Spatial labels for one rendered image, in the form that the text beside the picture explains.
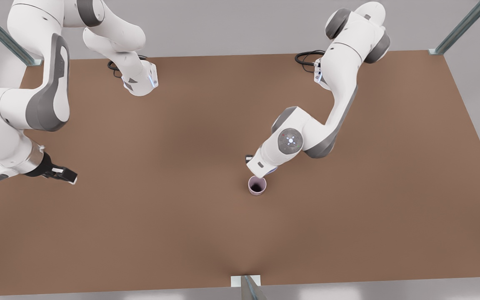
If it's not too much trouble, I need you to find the silver frame post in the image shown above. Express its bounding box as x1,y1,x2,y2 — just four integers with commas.
230,275,268,300
0,1,43,67
428,0,480,56

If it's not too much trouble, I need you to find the pink cup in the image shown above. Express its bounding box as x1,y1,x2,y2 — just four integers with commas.
248,175,267,197

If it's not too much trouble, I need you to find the black cable loop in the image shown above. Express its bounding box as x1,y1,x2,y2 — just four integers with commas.
295,50,326,74
107,55,149,79

